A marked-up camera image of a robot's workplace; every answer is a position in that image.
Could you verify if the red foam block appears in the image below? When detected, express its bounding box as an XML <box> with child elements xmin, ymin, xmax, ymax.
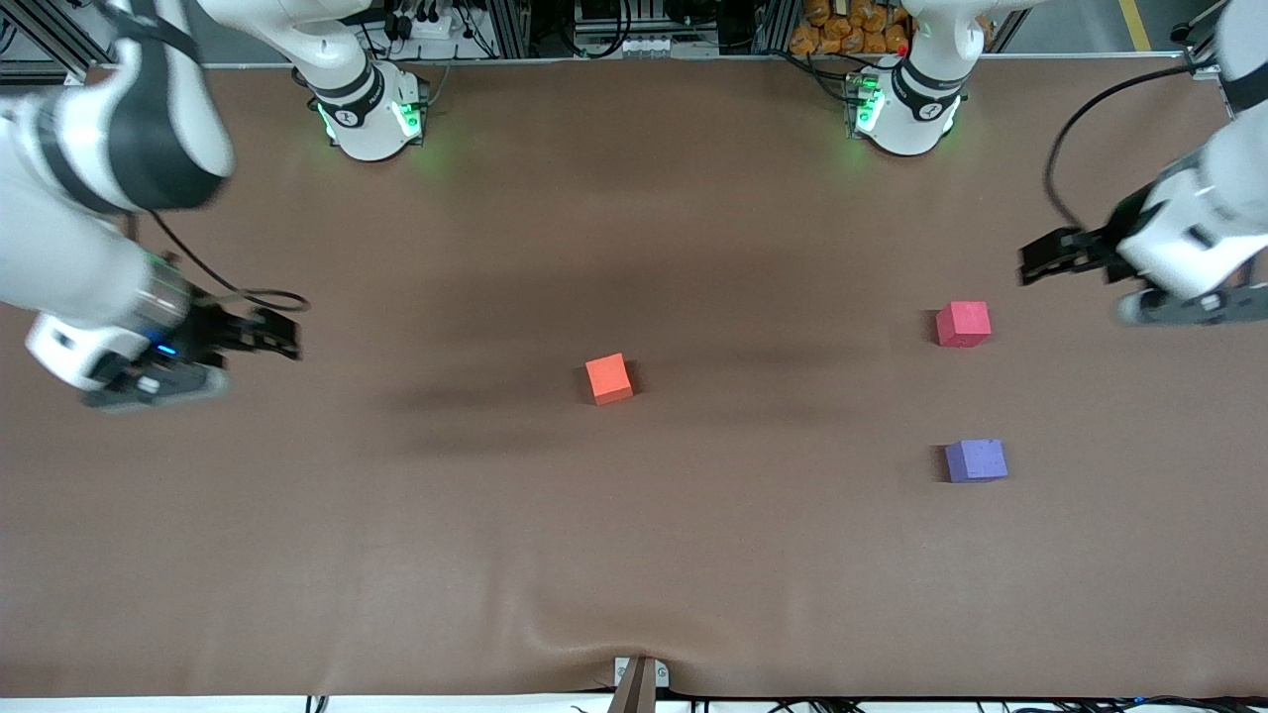
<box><xmin>935</xmin><ymin>301</ymin><xmax>992</xmax><ymax>349</ymax></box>

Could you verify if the brown table mat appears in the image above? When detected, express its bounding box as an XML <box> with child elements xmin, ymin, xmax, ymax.
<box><xmin>0</xmin><ymin>54</ymin><xmax>1268</xmax><ymax>700</ymax></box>

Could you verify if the purple foam block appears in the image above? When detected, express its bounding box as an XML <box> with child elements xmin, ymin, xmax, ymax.
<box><xmin>943</xmin><ymin>439</ymin><xmax>1009</xmax><ymax>484</ymax></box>

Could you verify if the pile of orange bags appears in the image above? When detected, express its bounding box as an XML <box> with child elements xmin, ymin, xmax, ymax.
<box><xmin>790</xmin><ymin>0</ymin><xmax>995</xmax><ymax>56</ymax></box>

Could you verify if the aluminium frame profile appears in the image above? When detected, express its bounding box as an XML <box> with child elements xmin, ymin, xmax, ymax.
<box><xmin>1174</xmin><ymin>0</ymin><xmax>1227</xmax><ymax>80</ymax></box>
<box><xmin>0</xmin><ymin>0</ymin><xmax>120</xmax><ymax>90</ymax></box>

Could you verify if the table edge clamp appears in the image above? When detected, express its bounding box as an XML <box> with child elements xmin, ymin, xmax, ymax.
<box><xmin>606</xmin><ymin>656</ymin><xmax>672</xmax><ymax>713</ymax></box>

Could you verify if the white power strip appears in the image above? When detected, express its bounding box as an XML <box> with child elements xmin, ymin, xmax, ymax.
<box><xmin>381</xmin><ymin>8</ymin><xmax>467</xmax><ymax>43</ymax></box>

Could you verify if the white terminal strip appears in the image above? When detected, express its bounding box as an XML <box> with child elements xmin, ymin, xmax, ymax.
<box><xmin>573</xmin><ymin>35</ymin><xmax>667</xmax><ymax>58</ymax></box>

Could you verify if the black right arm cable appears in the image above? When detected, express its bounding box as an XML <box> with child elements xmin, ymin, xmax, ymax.
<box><xmin>147</xmin><ymin>210</ymin><xmax>311</xmax><ymax>314</ymax></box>

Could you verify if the orange foam block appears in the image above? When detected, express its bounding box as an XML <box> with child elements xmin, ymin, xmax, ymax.
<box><xmin>584</xmin><ymin>353</ymin><xmax>635</xmax><ymax>406</ymax></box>

